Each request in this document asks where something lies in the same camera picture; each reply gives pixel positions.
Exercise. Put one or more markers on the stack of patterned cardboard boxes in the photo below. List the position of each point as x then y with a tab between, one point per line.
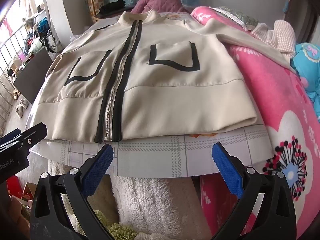
97	2

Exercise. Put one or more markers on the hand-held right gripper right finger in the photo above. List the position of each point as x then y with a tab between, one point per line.
227	171

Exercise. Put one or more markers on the cream jacket with black trim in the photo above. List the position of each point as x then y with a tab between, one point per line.
160	92

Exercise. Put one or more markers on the black clothing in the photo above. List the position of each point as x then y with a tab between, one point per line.
112	6

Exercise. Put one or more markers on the white fleece garment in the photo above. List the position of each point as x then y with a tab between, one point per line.
155	200

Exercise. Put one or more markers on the blue patterned blanket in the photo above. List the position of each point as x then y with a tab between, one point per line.
307	60

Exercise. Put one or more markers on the wooden chair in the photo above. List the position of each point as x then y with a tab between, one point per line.
91	3

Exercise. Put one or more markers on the beige slipper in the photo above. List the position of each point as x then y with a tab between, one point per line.
17	94

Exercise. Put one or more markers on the green fuzzy cloth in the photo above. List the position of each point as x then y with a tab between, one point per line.
120	231

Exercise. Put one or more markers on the lace-trimmed pillow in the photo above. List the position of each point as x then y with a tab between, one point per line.
240	17

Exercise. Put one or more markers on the dark wooden door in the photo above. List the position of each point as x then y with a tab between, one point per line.
297	0

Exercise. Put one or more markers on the hanging beige coat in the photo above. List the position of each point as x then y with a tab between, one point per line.
31	0

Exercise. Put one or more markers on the wheelchair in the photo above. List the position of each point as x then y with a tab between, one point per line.
50	42

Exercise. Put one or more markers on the hanging pink garment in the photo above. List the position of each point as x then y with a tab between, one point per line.
7	25

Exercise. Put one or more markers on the pink floral blanket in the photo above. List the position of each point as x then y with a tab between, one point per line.
270	100

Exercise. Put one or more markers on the dark grey cabinet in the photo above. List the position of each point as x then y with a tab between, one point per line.
32	77

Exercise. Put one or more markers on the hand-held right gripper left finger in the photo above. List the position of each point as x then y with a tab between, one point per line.
97	171

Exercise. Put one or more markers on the pink checked cloth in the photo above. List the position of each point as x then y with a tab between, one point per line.
282	35

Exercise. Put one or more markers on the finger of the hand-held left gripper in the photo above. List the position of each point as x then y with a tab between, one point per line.
32	135

